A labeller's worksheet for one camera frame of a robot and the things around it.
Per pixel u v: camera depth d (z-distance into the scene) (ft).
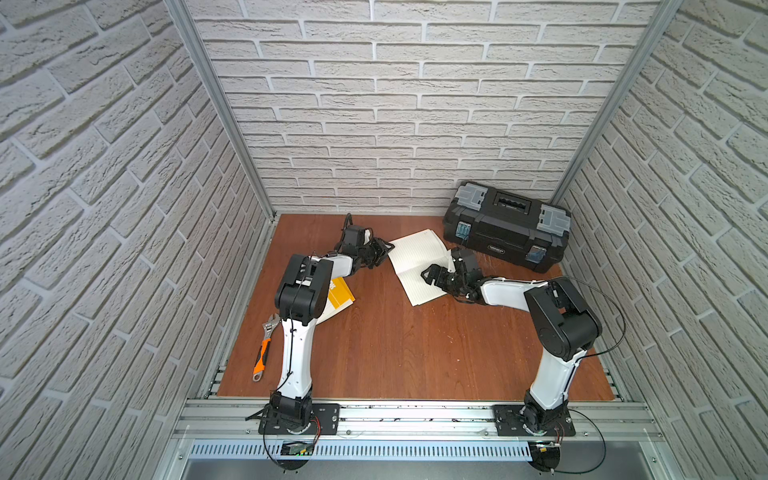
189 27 2.36
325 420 2.44
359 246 2.93
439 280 2.86
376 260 3.13
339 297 2.96
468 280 2.54
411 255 3.71
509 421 2.40
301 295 1.92
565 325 1.65
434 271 2.92
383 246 3.13
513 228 3.10
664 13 2.27
